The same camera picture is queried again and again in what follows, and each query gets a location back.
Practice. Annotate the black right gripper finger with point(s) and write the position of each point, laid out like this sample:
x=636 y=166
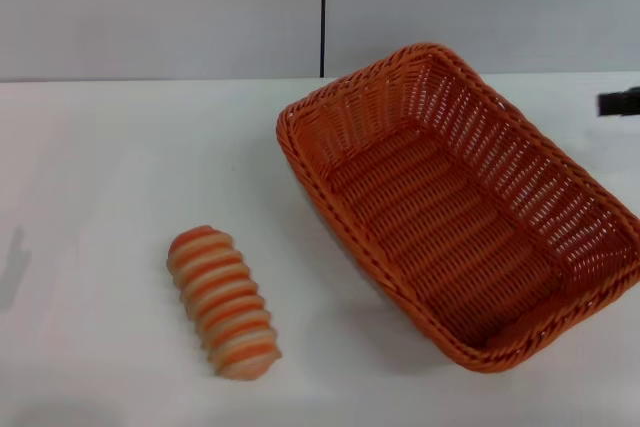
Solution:
x=620 y=104

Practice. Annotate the orange woven plastic basket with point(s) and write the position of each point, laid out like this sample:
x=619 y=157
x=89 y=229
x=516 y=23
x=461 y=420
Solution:
x=440 y=227

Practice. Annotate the orange striped toy bread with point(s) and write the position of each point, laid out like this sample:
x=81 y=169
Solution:
x=225 y=302

